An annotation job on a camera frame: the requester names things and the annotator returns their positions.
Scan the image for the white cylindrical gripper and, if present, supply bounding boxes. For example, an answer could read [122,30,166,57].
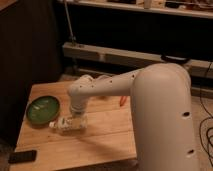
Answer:
[69,104,87,130]

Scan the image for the white plastic bottle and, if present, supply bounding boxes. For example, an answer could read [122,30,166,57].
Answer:
[49,115,88,134]

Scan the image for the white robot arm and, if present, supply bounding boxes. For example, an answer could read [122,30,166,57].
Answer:
[68,63,199,171]

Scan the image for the green ceramic bowl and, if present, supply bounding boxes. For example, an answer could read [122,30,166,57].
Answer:
[26,96,60,125]

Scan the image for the wooden table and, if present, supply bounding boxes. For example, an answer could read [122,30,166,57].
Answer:
[9,78,148,171]

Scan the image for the orange carrot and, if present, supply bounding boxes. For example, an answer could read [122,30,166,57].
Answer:
[119,96,127,106]

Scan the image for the black phone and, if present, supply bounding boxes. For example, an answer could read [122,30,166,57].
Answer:
[8,150,37,164]

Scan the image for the metal pole stand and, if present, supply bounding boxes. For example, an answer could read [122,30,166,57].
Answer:
[63,0,77,46]

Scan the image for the long grey baseboard heater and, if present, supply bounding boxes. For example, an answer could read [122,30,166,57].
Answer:
[62,42,213,77]

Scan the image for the white shelf with clutter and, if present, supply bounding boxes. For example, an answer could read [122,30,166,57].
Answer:
[57,0,213,19]

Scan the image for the black cables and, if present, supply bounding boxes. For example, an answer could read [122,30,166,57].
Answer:
[198,61,213,158]

